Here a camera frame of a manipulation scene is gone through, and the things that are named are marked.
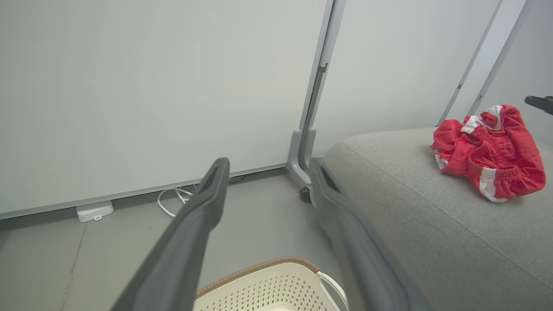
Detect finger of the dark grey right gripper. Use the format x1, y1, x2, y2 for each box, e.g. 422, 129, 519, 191
524, 95, 553, 116

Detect red shorts with white stripes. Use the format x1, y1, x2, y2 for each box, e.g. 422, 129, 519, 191
431, 104, 546, 203

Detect grey fabric sofa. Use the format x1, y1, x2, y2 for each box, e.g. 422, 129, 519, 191
322, 126, 553, 311

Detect thin grey partition post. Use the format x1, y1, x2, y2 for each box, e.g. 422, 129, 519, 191
467, 0, 533, 116
436, 0, 504, 127

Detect cream perforated laundry basket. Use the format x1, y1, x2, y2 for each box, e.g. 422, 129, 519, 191
194, 257, 350, 311

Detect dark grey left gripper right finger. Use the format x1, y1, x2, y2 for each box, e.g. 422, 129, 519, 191
308, 157, 432, 311

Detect white partition panel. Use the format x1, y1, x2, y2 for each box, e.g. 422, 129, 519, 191
0, 0, 333, 219
312, 0, 502, 158

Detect white power adapter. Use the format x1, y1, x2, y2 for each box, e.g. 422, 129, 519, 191
76, 200, 114, 223

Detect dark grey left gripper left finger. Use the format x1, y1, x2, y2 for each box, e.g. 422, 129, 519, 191
110, 158, 231, 311

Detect white coiled cable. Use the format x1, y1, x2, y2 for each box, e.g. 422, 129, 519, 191
157, 187, 194, 218

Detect grey partition foot bracket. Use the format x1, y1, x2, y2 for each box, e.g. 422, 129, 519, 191
286, 128, 312, 189
305, 127, 318, 171

